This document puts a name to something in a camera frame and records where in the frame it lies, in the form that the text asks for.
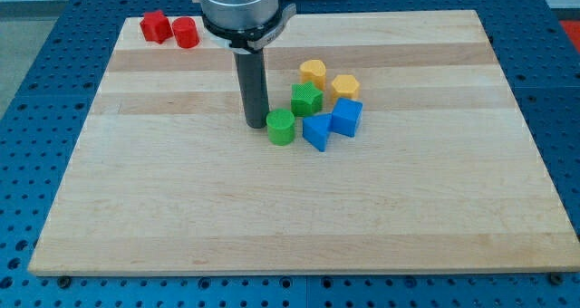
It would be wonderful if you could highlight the blue triangle block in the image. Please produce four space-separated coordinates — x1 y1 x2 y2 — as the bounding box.
302 113 332 152

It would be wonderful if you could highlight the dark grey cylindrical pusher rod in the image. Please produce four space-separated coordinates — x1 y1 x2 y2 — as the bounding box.
234 50 269 129

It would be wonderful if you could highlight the green star block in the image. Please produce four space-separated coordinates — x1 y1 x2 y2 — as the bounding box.
291 82 324 117

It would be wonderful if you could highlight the red cylinder block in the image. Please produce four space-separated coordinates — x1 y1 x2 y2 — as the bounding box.
171 16 199 49

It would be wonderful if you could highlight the green cylinder block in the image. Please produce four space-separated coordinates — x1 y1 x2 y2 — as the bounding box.
266 109 295 146

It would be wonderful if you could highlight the light wooden board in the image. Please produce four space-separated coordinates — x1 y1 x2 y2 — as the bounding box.
28 10 579 276

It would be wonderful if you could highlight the yellow heart block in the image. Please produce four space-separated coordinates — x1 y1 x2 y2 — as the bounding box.
299 59 326 91

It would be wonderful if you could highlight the blue cube block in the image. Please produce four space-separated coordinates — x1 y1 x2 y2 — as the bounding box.
331 98 363 138

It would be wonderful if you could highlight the yellow hexagon block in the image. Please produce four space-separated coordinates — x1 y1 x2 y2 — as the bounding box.
331 74 361 103

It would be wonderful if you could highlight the red star block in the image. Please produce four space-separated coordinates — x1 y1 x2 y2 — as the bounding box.
140 10 173 43

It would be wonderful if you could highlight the white and black mounting clamp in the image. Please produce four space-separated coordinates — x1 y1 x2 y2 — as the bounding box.
202 4 297 54

